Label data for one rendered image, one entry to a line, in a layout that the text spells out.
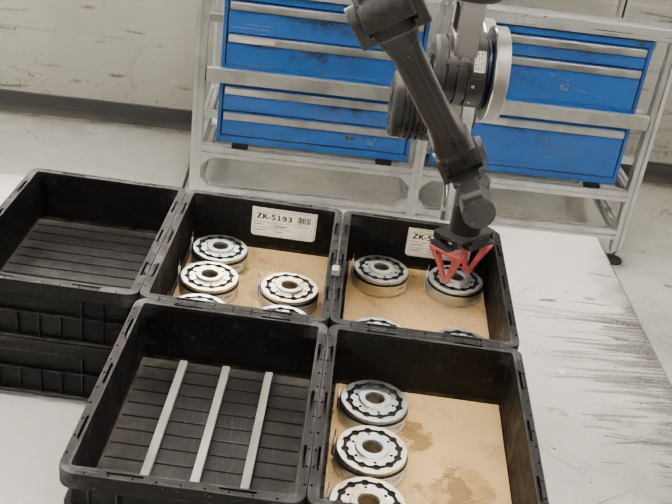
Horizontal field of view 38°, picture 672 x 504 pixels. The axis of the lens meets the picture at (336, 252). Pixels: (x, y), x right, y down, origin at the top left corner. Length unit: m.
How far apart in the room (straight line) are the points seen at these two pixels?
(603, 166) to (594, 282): 1.56
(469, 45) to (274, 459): 0.98
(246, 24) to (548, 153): 1.21
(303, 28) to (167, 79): 1.17
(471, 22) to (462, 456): 0.91
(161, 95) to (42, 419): 3.02
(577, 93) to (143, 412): 2.52
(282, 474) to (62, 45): 3.39
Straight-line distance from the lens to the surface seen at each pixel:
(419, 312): 1.75
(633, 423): 1.85
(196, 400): 1.48
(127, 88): 4.54
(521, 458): 1.37
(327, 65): 3.51
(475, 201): 1.63
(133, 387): 1.50
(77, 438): 1.26
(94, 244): 1.87
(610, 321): 2.13
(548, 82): 3.61
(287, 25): 3.47
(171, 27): 4.42
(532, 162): 3.72
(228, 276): 1.72
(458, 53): 2.00
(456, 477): 1.41
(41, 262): 1.82
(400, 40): 1.43
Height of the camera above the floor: 1.75
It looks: 29 degrees down
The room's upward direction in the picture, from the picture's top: 8 degrees clockwise
